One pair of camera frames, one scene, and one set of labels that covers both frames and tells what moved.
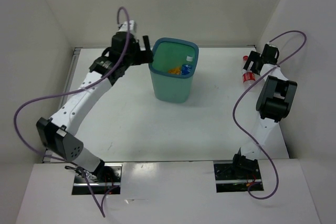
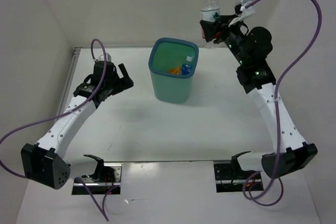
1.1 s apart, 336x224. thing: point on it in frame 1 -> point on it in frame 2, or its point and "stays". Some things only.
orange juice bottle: (177, 71) stays
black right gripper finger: (254, 62) -> (210, 28)
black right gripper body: (275, 62) -> (233, 36)
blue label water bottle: (187, 68) stays
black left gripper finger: (146, 56) -> (126, 82)
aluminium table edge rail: (47, 153) stays
